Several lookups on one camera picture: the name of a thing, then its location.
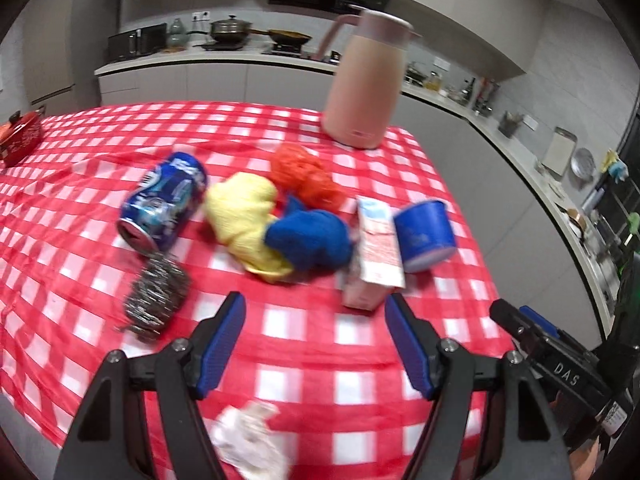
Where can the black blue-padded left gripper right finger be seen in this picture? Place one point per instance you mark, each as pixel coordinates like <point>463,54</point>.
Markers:
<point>489,417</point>

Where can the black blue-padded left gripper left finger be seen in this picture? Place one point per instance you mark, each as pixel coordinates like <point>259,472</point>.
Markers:
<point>110,436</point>

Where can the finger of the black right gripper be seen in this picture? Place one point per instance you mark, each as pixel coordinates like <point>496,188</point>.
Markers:
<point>515,322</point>

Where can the blue Pepsi can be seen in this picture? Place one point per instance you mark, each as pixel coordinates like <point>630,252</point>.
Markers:
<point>165,199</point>

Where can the yellow knitted cloth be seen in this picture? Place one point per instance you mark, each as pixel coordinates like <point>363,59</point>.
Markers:
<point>239,209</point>

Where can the orange plastic bag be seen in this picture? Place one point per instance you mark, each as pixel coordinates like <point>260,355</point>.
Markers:
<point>298,172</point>

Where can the crumpled white tissue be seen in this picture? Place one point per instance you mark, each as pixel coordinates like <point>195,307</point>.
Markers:
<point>243,439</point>

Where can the steel wool scrubber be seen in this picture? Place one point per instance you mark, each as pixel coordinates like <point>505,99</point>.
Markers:
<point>155,297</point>

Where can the small milk carton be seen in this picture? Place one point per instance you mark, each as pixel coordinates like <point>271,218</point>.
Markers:
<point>376,269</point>

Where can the small blue paper cup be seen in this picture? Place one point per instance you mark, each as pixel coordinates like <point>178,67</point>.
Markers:
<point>425,235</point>

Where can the red white checkered tablecloth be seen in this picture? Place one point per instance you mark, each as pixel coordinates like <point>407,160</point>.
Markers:
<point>346,409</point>

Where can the blue knitted cloth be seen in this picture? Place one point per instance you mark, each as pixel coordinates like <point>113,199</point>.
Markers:
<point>310,238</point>

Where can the round metal plate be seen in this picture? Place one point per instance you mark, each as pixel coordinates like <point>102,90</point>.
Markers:
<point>582,164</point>

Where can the white cutting board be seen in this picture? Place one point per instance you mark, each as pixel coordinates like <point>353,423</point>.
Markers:
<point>559,153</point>

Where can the utensil holder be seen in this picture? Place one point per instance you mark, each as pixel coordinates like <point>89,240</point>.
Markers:
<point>509,123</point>

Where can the pink thermos jug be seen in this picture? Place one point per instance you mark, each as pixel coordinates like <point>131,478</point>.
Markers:
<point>366,84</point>

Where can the red enamel pot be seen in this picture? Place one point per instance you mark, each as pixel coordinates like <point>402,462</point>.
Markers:
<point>20,135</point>

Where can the green ceramic vase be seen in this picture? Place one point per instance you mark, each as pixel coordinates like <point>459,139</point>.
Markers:
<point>176,38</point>

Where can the black microwave oven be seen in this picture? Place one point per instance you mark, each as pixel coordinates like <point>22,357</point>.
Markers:
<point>136,43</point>

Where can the gas stove top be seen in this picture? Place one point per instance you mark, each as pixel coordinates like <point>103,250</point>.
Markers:
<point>288,52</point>

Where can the lidded cooking pot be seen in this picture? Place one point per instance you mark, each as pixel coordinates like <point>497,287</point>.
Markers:
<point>230,30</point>

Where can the frying pan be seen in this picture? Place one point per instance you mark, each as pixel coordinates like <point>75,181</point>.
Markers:
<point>284,37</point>

